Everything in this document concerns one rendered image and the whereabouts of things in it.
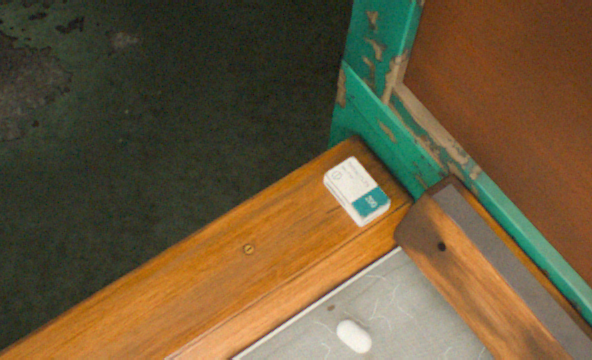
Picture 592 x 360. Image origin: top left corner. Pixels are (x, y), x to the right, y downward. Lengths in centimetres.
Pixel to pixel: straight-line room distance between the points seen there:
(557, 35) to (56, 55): 143
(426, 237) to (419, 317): 10
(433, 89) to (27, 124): 119
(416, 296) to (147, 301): 25
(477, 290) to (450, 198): 8
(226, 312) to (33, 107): 111
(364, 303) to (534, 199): 21
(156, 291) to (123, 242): 87
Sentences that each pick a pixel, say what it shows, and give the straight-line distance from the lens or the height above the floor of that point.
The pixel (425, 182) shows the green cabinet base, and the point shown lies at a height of 80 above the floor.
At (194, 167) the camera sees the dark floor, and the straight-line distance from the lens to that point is 179.
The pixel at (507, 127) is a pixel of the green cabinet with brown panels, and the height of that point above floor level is 95.
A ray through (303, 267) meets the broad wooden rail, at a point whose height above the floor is 76.
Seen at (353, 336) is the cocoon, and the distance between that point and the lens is 86.
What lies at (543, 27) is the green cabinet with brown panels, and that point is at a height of 107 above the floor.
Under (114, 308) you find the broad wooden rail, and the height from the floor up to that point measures 76.
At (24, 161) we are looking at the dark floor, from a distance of 184.
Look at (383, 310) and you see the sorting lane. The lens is 89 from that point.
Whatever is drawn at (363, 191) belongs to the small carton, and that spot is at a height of 78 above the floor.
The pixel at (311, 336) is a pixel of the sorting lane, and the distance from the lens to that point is 88.
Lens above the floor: 157
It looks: 62 degrees down
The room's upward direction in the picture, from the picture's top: 7 degrees clockwise
